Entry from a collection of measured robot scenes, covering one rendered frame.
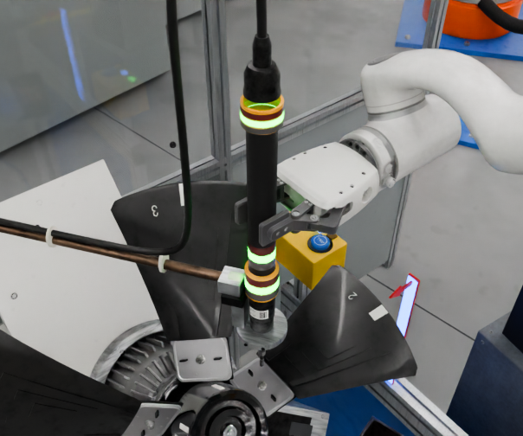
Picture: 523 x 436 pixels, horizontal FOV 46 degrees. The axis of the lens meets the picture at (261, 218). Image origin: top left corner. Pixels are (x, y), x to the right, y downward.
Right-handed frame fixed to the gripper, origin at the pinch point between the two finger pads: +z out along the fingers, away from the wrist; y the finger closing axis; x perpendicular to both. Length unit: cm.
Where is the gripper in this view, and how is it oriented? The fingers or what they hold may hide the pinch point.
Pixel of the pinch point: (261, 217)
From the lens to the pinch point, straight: 71.6
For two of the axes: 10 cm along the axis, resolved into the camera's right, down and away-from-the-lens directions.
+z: -7.8, 4.2, -4.6
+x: 0.0, -7.4, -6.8
